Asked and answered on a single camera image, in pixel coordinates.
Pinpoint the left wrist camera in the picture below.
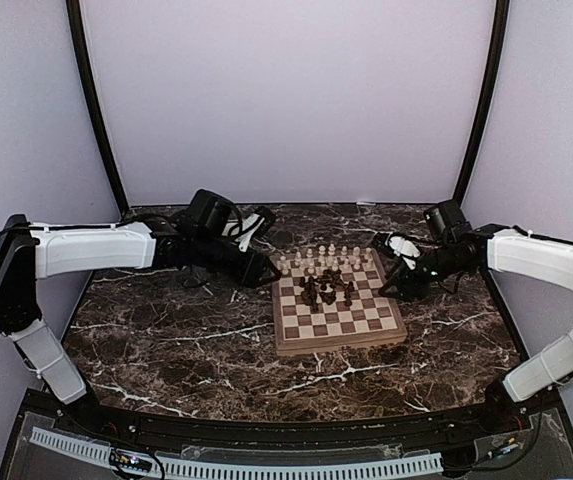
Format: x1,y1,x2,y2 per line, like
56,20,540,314
186,189,233,236

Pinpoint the white pieces back row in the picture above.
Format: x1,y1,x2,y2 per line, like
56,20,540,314
286,244,376,273

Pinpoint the black frame post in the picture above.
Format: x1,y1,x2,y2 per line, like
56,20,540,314
452,0,510,206
65,0,130,215

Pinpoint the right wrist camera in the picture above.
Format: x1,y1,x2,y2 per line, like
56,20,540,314
423,199,471,244

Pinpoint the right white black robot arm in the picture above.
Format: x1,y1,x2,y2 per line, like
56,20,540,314
373,223,573,434

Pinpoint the right black frame post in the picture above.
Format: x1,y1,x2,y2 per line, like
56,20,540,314
452,0,510,206

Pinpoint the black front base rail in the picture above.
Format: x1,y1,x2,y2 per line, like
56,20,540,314
1,390,573,479

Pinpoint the wooden chess board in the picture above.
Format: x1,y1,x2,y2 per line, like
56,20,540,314
271,250,407,356

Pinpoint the white slotted cable duct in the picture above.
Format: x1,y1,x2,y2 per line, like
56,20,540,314
29,427,443,479

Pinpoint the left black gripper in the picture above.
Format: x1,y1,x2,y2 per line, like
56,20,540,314
193,233,282,289

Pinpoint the fallen dark piece pile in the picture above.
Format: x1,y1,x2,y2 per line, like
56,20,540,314
298,269,356,313

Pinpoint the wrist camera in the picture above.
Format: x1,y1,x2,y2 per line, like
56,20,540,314
186,189,233,236
423,199,471,244

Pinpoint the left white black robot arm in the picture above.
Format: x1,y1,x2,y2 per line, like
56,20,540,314
0,214,281,436

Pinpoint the white rook corner piece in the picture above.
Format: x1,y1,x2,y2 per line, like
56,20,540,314
280,255,290,275

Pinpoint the left black frame post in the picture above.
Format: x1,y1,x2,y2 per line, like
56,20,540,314
65,0,130,215

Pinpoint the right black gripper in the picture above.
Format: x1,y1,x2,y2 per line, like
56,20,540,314
379,241,469,302

